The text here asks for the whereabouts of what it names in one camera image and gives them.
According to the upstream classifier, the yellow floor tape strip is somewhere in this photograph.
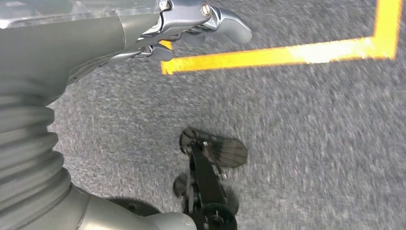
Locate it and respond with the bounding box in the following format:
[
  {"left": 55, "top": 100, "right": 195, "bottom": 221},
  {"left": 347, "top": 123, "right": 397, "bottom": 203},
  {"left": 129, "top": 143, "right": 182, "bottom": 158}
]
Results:
[{"left": 161, "top": 0, "right": 404, "bottom": 76}]

